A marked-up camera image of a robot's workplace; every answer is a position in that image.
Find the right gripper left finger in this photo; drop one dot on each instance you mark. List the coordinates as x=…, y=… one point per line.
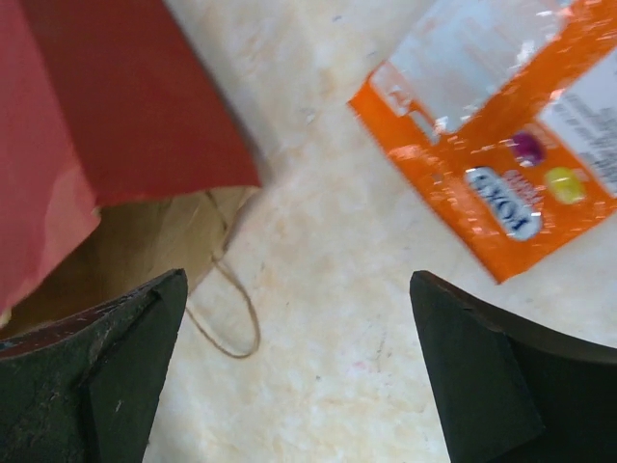
x=87, y=388

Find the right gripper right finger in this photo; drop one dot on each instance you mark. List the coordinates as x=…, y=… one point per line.
x=508, y=389

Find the red paper bag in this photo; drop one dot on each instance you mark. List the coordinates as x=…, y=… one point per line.
x=120, y=161

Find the orange candy bag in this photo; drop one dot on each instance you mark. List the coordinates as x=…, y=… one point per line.
x=502, y=116

